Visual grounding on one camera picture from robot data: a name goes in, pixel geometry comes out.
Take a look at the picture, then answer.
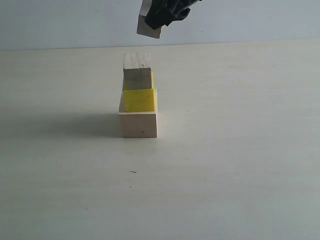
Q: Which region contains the medium grained wooden cube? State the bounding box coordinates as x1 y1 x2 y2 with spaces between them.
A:
123 52 152 90

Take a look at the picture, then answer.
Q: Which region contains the yellow cube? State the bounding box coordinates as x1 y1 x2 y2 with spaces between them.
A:
122 71 156 113

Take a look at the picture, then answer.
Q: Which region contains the large light wooden cube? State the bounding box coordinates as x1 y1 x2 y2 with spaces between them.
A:
118 90 158 138

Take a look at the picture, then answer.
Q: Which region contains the small pale wooden cube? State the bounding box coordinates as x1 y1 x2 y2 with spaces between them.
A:
136 0 162 39

